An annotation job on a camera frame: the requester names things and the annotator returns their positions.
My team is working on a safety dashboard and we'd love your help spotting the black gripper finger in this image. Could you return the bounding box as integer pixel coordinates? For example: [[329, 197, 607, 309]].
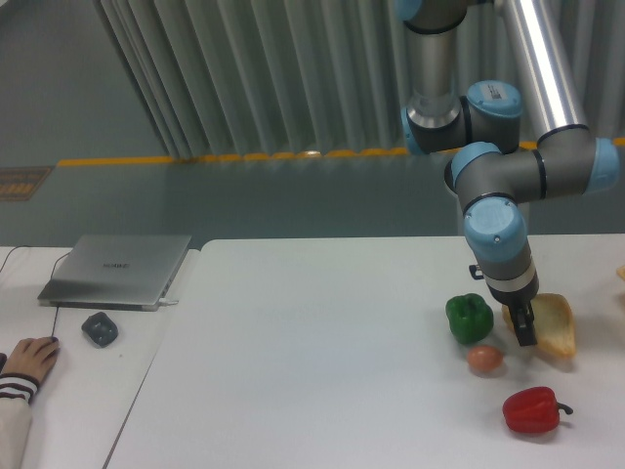
[[509, 303, 537, 347]]

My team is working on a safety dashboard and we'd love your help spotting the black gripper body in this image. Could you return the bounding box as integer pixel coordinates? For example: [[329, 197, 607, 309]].
[[469, 264, 539, 306]]

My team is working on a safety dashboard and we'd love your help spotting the triangular toasted bread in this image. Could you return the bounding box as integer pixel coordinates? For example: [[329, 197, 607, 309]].
[[531, 293, 576, 359]]

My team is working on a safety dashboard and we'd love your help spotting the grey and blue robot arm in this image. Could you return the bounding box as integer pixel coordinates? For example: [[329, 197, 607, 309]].
[[396, 1, 620, 346]]

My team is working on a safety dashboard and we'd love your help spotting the forearm in striped cuff sleeve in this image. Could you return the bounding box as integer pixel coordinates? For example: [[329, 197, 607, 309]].
[[1, 373, 39, 468]]

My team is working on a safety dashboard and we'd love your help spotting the person's hand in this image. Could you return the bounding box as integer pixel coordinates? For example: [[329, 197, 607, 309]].
[[1, 336, 56, 385]]

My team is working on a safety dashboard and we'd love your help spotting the green bell pepper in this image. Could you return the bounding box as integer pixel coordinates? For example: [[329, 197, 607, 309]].
[[445, 293, 494, 345]]

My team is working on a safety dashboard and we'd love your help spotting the brown egg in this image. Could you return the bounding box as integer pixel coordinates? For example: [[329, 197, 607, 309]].
[[466, 345, 504, 374]]

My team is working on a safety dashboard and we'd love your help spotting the red bell pepper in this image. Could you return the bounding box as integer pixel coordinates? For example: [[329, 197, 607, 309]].
[[502, 386, 573, 435]]

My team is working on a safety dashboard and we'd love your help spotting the white usb plug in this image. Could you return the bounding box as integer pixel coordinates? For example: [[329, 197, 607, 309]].
[[159, 298, 179, 307]]

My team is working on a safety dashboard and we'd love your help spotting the pale corrugated curtain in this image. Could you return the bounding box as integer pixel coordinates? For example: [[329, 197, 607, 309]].
[[94, 1, 624, 160]]

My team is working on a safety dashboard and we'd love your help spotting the silver closed laptop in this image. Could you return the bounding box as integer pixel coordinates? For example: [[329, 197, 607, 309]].
[[38, 234, 191, 311]]

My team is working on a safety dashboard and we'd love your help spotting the small dark grey device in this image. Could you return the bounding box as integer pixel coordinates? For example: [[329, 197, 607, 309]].
[[81, 312, 119, 348]]

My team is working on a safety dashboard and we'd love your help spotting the black mouse cable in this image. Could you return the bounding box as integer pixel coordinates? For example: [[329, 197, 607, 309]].
[[0, 245, 74, 341]]

